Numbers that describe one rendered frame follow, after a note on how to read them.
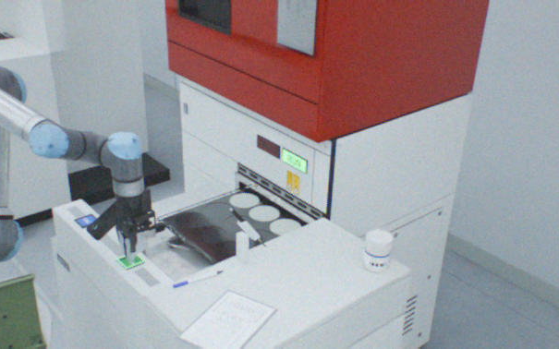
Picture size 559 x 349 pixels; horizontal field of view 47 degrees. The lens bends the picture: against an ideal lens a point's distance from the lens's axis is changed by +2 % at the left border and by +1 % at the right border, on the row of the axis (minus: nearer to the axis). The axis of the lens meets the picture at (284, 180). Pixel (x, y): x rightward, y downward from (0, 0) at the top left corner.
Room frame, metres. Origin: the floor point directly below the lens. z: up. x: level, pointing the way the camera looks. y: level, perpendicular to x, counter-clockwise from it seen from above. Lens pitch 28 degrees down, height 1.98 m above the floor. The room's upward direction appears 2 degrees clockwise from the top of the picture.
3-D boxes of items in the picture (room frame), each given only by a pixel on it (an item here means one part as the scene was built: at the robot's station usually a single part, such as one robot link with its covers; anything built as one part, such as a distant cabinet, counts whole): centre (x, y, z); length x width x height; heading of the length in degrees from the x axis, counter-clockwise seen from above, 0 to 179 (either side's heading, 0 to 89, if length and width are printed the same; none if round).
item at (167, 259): (1.55, 0.33, 0.87); 0.36 x 0.08 x 0.03; 41
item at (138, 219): (1.44, 0.39, 1.11); 0.09 x 0.08 x 0.12; 132
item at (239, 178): (1.86, 0.03, 0.89); 0.44 x 0.02 x 0.10; 41
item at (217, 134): (2.00, 0.13, 1.02); 0.82 x 0.03 x 0.40; 41
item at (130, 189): (1.43, 0.40, 1.19); 0.08 x 0.08 x 0.05
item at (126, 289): (1.52, 0.49, 0.89); 0.55 x 0.09 x 0.14; 41
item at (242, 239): (1.45, 0.10, 1.03); 0.06 x 0.04 x 0.13; 131
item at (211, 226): (1.73, 0.14, 0.90); 0.34 x 0.34 x 0.01; 41
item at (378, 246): (1.44, -0.26, 1.01); 0.07 x 0.07 x 0.10
